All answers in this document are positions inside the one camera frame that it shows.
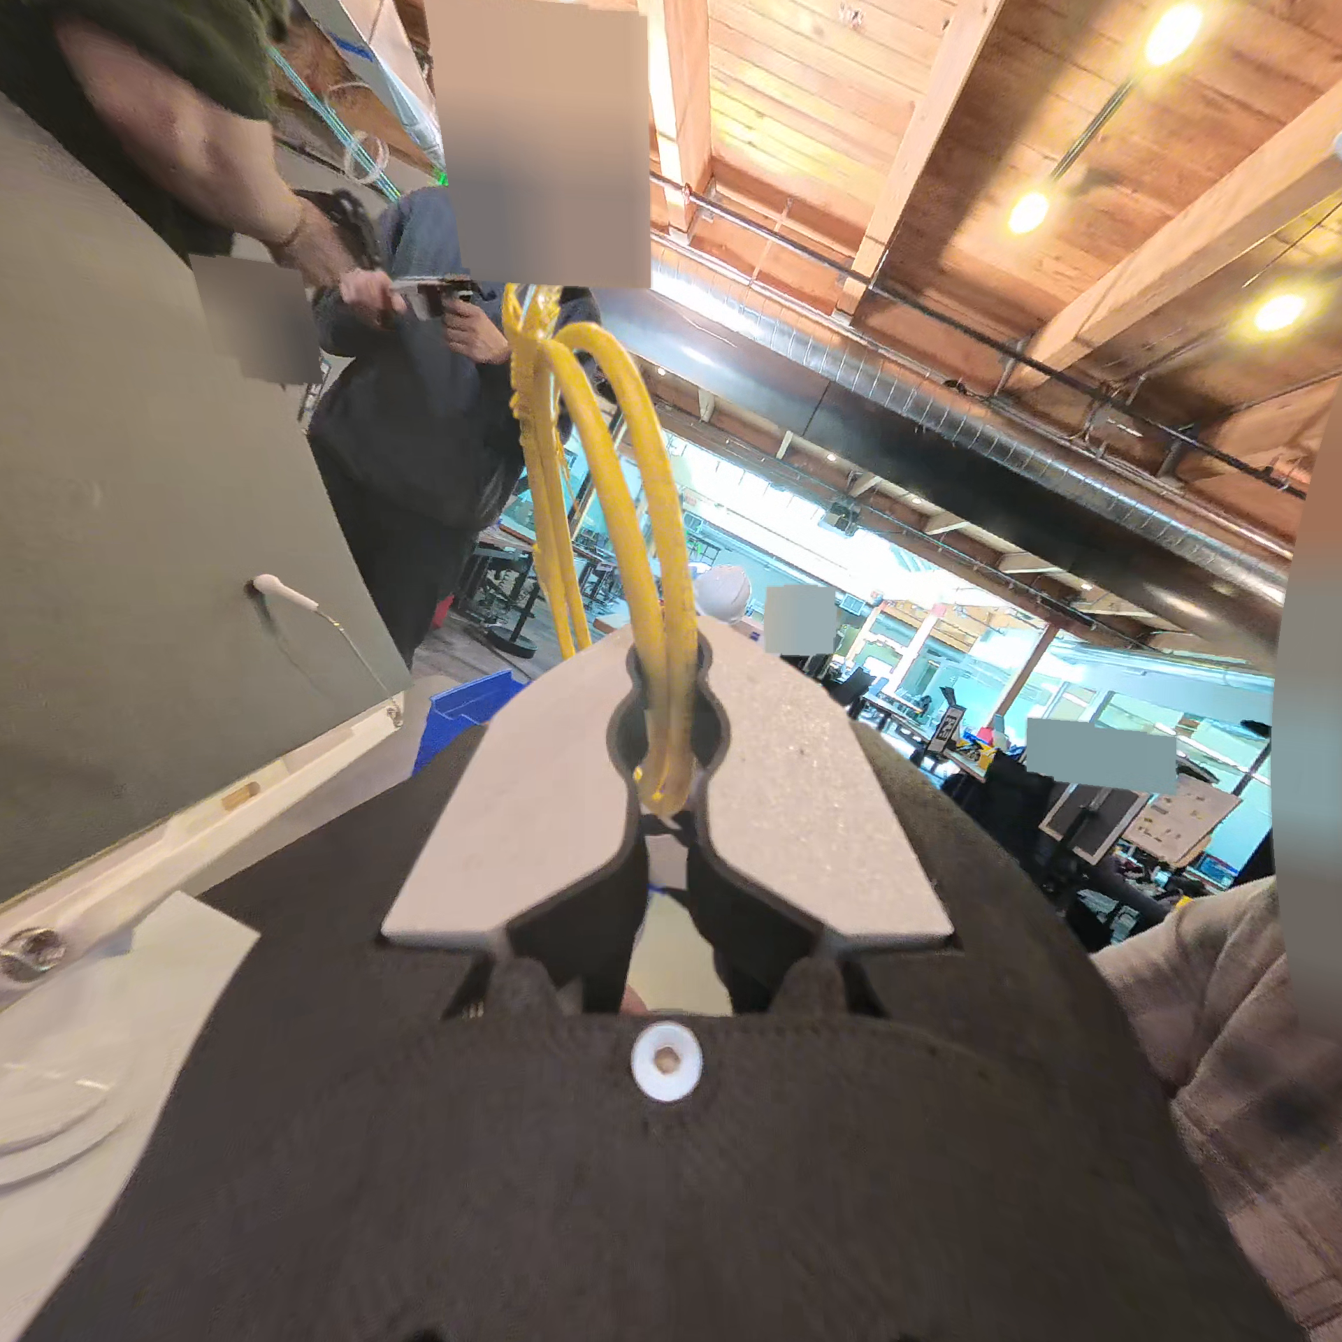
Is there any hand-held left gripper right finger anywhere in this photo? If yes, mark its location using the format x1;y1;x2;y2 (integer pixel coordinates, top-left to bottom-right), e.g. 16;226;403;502
688;614;958;1015

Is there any blue plastic bin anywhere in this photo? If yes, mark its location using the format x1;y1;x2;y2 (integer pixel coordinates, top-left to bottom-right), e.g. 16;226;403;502
412;669;529;778

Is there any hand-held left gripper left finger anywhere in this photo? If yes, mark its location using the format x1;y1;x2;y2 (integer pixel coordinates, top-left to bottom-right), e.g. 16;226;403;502
379;627;649;1015

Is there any yellow ethernet cable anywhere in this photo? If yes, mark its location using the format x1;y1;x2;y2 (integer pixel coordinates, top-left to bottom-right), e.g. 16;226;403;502
501;281;702;822

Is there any large spiral metal duct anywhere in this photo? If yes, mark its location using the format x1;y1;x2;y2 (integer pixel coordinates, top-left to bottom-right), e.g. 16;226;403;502
592;262;1294;644

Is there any white hard hat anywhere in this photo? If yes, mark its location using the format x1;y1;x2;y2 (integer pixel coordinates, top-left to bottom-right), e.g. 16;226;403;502
695;564;755;630

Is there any wooden book stand white base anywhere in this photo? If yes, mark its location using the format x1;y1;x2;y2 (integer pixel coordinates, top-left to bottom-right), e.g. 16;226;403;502
0;571;434;1192

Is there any pinboard with notes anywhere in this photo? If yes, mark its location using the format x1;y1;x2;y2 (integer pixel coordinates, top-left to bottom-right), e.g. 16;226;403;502
1124;781;1246;870

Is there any person's grey plaid shirt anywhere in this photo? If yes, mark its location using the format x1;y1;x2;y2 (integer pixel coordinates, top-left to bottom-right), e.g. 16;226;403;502
1091;878;1342;1338

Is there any dark grey board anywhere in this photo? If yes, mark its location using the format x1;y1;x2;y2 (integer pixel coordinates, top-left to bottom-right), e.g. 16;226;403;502
0;93;413;906

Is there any grey hand-held device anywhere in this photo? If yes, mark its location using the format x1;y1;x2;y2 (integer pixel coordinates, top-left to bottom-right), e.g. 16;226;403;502
391;273;476;322

